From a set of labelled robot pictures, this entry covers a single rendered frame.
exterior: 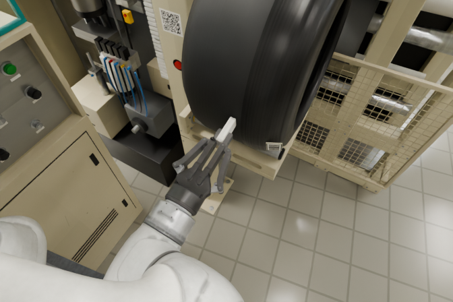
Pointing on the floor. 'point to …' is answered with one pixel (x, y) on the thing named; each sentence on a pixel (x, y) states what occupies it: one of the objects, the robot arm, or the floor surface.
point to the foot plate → (210, 205)
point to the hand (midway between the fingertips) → (226, 132)
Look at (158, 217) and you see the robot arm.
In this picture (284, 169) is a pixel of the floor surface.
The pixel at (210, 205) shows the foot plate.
